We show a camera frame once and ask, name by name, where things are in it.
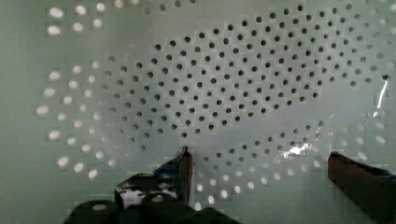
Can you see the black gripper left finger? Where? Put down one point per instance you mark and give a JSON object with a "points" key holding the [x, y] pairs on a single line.
{"points": [[172, 178]]}

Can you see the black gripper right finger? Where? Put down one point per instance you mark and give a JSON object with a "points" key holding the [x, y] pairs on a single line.
{"points": [[372, 189]]}

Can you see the green plastic strainer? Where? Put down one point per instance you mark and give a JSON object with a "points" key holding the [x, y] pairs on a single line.
{"points": [[260, 92]]}

